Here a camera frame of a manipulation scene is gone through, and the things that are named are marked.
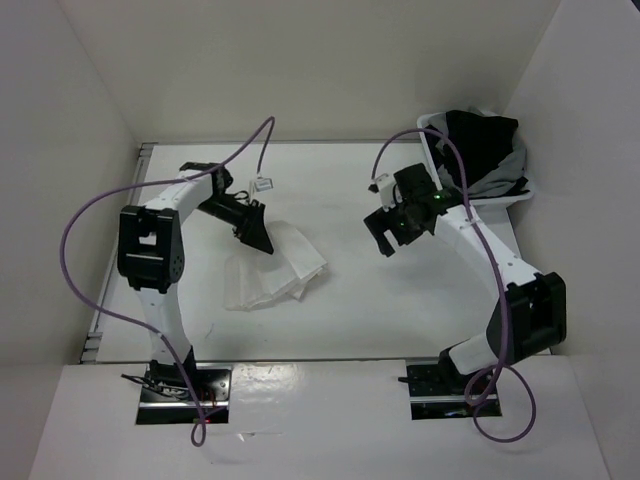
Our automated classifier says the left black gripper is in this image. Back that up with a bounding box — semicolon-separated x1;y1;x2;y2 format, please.
196;195;274;255

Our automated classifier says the white pleated skirt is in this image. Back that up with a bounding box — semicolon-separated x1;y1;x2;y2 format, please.
223;221;328;311

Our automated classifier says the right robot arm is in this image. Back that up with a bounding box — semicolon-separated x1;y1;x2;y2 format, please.
364;164;567;394

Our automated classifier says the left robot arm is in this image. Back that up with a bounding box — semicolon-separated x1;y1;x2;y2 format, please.
117;162;274;400

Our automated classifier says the white plastic basket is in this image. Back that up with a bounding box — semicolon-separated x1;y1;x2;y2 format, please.
416;105;538;211

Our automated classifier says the black skirt in basket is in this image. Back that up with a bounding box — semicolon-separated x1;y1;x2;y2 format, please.
423;107;531;197

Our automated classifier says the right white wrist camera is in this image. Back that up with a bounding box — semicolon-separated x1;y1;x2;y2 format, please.
368;173;402;211

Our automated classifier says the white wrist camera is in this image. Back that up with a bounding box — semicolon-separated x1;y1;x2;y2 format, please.
251;176;274;193
368;173;402;211

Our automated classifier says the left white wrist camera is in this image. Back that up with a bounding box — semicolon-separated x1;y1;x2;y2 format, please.
251;176;274;193

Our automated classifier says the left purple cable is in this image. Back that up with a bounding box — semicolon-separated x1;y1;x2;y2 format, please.
59;116;277;446

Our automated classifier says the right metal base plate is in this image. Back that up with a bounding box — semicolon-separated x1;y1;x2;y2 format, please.
398;357;474;420

